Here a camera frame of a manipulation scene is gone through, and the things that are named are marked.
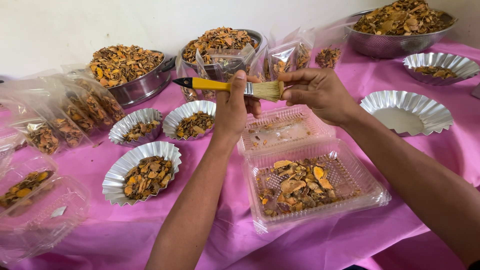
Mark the person's left hand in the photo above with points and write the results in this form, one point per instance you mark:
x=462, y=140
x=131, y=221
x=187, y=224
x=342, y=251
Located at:
x=228, y=112

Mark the person's right hand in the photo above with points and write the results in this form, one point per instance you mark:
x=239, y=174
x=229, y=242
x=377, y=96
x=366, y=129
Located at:
x=322, y=95

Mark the dried turmeric portion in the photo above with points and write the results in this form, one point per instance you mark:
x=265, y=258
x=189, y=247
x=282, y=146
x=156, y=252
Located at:
x=140, y=130
x=195, y=124
x=148, y=177
x=435, y=71

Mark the row of clear filled pouches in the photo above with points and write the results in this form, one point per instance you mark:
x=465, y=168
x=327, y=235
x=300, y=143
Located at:
x=285, y=56
x=63, y=120

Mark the heap of dried turmeric slices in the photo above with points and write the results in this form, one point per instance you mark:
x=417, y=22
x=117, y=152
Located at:
x=403, y=17
x=217, y=41
x=123, y=63

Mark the open clear plastic clamshell container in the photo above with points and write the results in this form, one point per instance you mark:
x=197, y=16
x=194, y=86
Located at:
x=337, y=176

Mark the perforated steel colander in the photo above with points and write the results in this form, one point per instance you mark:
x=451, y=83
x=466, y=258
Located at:
x=390, y=45

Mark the empty fluted foil cup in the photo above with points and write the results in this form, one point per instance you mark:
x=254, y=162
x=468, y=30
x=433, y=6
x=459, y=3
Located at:
x=407, y=116

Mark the dried turmeric slices in clamshell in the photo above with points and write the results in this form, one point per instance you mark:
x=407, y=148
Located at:
x=296, y=185

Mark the pink tablecloth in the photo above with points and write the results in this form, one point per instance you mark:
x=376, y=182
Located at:
x=210, y=232

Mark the white paper slip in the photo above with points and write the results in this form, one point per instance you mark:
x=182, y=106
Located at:
x=58, y=212

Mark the closed clear clamshell container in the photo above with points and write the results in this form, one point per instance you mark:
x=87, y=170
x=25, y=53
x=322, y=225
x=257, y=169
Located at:
x=48, y=225

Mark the clear clamshell container with turmeric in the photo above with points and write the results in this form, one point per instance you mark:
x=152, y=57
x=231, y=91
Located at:
x=26, y=176

